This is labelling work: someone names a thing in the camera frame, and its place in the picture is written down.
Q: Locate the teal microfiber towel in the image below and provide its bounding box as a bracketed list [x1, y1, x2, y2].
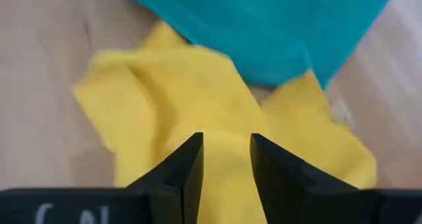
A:
[117, 0, 402, 90]

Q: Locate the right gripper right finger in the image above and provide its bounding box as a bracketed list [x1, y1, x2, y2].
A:
[249, 132, 361, 224]

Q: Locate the yellow microfiber towel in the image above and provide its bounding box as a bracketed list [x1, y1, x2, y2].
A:
[71, 20, 378, 224]

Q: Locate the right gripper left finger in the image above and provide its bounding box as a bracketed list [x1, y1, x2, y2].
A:
[126, 132, 205, 224]

